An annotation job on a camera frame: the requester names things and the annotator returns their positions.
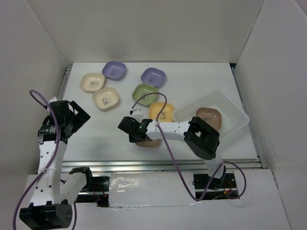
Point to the yellow panda plate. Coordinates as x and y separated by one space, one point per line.
166 114

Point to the cream panda plate upper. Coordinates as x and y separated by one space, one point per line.
92 82

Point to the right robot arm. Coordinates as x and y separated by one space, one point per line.
200 137

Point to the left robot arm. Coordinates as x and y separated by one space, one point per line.
51 206

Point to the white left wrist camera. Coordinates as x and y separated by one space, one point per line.
54 99

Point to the white foam cover panel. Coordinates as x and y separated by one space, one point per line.
158 189

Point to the white perforated plastic bin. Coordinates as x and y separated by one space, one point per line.
234 119

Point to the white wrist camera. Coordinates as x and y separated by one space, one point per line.
54 99
136 114

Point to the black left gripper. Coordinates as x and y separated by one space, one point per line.
82 117

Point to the brown panda plate front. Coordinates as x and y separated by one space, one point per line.
149 144

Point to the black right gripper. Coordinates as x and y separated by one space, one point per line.
133 139

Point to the brown panda plate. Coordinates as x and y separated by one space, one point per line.
210 116
149 144

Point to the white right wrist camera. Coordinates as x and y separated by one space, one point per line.
136 114

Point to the purple panda plate left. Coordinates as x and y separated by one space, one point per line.
114 70

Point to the cream panda plate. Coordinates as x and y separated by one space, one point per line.
105 98
92 82

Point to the purple panda plate right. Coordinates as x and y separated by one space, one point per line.
154 77

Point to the cream panda plate lower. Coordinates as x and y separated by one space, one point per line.
105 98

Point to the purple panda plate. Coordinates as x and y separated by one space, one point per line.
154 77
114 70

